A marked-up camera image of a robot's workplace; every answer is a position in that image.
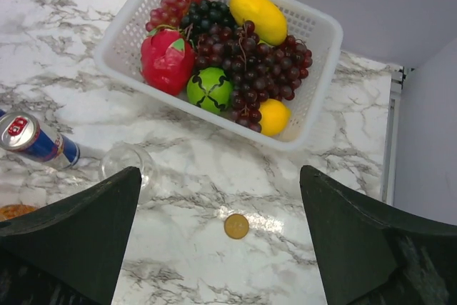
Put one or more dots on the gold bottle cap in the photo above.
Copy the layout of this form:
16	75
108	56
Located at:
236	226

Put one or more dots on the red dragon fruit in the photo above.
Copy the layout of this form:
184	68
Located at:
167	60

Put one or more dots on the black grape bunch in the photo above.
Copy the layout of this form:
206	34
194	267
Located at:
203	15

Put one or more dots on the green round fruit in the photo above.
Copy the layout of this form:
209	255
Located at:
210	89

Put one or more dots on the orange juice bottle right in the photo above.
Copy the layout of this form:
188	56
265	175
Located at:
11	211

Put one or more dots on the white plastic fruit basket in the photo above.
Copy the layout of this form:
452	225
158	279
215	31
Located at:
119	56

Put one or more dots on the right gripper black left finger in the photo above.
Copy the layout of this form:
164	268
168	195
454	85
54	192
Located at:
71	251

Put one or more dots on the blue silver energy can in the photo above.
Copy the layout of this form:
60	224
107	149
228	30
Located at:
25	135

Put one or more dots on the dark red grape bunch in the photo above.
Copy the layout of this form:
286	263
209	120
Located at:
257	70

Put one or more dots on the light red grape bunch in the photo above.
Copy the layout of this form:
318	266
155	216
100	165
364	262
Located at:
169	12

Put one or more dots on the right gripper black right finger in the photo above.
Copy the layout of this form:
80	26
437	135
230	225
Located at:
371	253

